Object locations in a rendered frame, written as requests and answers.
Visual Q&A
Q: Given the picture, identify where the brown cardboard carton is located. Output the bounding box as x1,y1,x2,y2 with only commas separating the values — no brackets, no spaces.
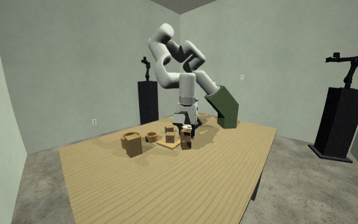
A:
181,141,191,150
180,128,192,142
166,132,175,143
165,125,174,133

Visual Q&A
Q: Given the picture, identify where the light tan square board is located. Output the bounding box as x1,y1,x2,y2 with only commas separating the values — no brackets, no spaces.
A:
157,137,181,150

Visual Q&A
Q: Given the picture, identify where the brown rectangular block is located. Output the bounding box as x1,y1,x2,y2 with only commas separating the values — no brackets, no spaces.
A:
125,134,142,158

